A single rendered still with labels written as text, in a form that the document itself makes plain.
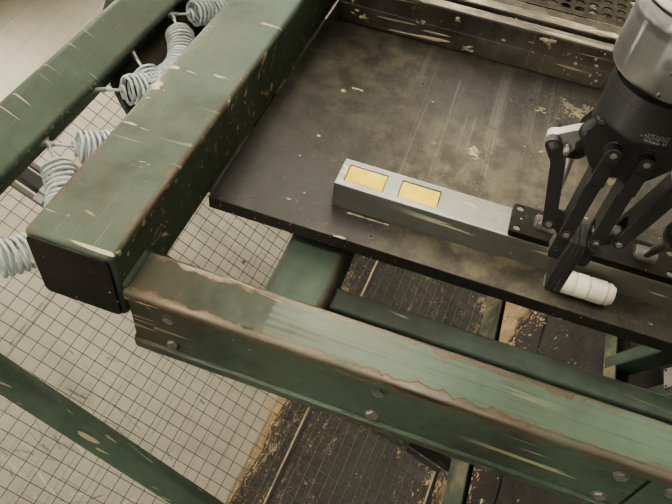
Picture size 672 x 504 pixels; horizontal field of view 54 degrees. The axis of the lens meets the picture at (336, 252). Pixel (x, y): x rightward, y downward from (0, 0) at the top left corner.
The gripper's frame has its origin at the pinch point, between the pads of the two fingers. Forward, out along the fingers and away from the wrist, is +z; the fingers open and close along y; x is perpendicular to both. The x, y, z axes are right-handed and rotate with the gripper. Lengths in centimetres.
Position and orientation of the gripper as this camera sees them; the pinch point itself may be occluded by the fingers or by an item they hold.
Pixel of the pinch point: (565, 257)
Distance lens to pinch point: 65.5
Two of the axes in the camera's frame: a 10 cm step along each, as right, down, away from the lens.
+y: 9.4, 3.0, -1.3
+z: -1.0, 6.4, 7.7
